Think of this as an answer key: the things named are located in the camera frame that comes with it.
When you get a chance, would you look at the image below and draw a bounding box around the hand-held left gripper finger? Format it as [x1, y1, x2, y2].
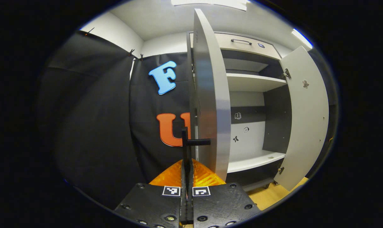
[115, 159, 187, 228]
[187, 159, 261, 228]

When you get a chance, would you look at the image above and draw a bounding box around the grey cabinet door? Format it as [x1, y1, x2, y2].
[181, 9, 232, 182]
[274, 46, 330, 191]

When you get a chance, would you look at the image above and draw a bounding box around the grey double-door shoe cabinet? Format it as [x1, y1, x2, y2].
[186, 31, 330, 192]

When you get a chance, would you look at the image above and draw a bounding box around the light grey cabinet shelf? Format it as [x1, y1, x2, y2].
[226, 73, 287, 92]
[227, 150, 287, 173]

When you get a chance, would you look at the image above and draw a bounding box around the grey cabinet drawer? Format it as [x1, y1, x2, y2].
[214, 33, 282, 60]

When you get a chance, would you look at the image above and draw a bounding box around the black backdrop cloth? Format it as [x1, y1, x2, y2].
[36, 30, 339, 209]

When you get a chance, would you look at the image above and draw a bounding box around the narrow ceiling light panel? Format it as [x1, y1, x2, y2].
[291, 28, 313, 49]

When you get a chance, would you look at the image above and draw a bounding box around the wide ceiling light panel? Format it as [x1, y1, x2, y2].
[171, 0, 250, 11]

